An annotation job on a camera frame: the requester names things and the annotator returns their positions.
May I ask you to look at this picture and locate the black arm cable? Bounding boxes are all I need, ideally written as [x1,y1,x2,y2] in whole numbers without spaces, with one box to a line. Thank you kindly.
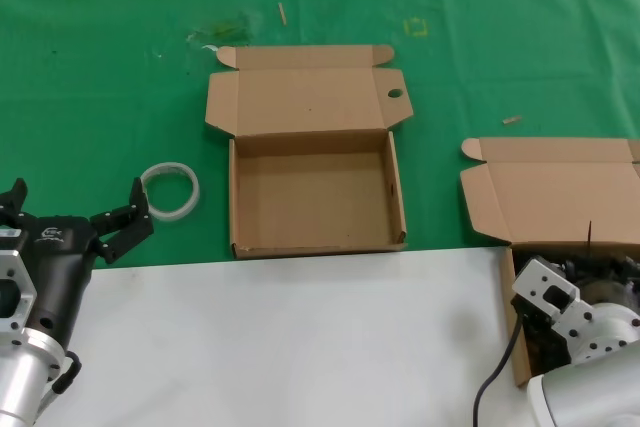
[37,349,82,423]
[472,314,526,427]

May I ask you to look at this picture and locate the clear plastic wrapper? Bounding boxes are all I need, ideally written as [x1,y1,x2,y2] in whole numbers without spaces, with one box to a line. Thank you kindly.
[185,9,266,53]

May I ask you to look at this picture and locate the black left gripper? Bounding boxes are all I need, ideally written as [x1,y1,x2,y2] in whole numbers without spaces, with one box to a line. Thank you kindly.
[0,176,155,348]

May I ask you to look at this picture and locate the cardboard box holding cables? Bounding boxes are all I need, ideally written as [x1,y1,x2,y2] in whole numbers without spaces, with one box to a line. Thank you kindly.
[459,136,640,388]

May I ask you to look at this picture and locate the empty open cardboard box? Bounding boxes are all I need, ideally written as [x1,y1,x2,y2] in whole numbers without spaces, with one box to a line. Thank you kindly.
[203,44,414,261]

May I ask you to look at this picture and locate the green table cloth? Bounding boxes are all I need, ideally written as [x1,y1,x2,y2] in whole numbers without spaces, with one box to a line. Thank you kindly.
[0,0,640,271]

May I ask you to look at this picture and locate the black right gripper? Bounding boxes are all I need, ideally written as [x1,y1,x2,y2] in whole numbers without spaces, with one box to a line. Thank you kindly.
[512,296,571,373]

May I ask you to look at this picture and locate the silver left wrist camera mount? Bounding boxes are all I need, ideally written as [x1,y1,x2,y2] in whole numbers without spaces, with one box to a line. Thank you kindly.
[0,246,40,336]

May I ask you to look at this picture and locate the translucent white tape roll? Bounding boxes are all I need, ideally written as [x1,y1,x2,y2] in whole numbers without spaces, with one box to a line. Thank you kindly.
[139,160,202,222]

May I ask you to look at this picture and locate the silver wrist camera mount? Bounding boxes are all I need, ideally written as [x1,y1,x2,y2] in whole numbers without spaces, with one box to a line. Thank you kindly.
[510,255,596,348]
[0,246,40,336]

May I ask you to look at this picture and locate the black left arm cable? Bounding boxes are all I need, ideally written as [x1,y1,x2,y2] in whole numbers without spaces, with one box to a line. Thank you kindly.
[37,349,82,423]

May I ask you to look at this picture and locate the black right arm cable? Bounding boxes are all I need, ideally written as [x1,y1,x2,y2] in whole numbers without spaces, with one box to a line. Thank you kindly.
[472,314,526,427]

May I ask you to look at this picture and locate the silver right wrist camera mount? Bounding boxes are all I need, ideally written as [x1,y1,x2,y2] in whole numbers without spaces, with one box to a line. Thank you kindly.
[510,255,596,348]

